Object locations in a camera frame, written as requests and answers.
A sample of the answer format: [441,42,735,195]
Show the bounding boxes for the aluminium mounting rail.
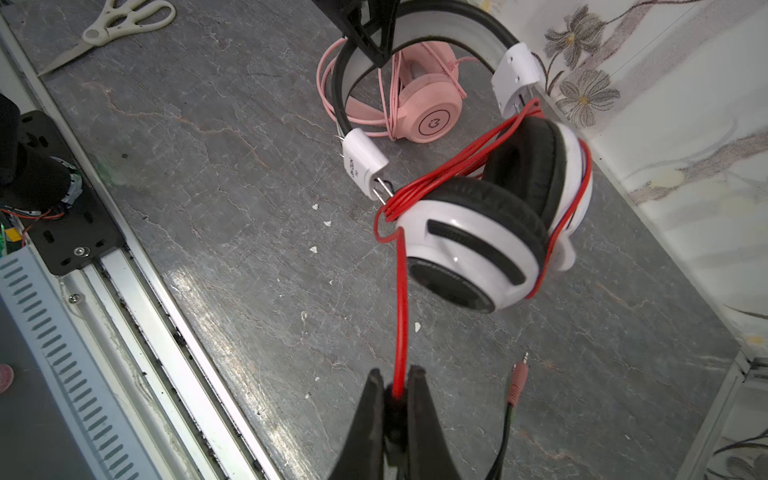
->
[1,25,279,479]

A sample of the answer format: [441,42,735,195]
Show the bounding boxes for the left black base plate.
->
[19,111,125,276]

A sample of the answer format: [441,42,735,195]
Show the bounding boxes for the white scissors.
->
[37,0,177,77]

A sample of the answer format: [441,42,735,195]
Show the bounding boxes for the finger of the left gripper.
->
[312,0,399,68]

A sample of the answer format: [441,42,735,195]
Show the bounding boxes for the pink headset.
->
[346,41,475,144]

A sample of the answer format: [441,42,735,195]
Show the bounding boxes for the red headset cable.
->
[373,98,595,402]

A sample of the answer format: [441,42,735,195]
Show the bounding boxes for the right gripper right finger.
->
[405,365,460,480]

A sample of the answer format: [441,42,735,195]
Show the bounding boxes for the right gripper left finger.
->
[328,368,385,480]

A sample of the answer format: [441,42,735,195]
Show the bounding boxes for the white black headset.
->
[316,1,592,313]

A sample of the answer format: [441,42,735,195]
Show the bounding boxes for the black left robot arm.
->
[1,0,398,219]

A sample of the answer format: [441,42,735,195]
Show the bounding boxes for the black adapter cable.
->
[484,352,532,480]

